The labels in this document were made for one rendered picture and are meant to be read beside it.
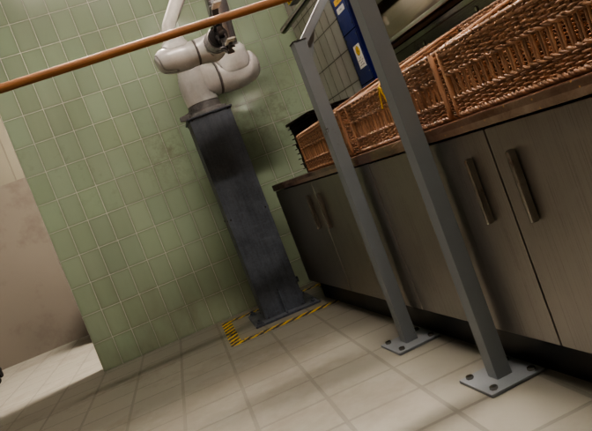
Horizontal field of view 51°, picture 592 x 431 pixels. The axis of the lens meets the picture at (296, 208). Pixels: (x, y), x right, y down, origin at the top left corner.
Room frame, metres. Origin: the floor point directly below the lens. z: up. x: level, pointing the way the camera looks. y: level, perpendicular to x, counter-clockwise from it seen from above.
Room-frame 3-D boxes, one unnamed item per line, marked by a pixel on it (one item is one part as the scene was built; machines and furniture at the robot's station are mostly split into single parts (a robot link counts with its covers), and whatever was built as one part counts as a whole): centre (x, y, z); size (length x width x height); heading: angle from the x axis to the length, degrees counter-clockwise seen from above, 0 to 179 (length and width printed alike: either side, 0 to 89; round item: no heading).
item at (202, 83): (2.98, 0.22, 1.17); 0.18 x 0.16 x 0.22; 106
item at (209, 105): (2.98, 0.25, 1.03); 0.22 x 0.18 x 0.06; 101
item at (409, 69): (1.70, -0.54, 0.72); 0.56 x 0.49 x 0.28; 15
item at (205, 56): (2.57, 0.09, 1.19); 0.16 x 0.13 x 0.11; 14
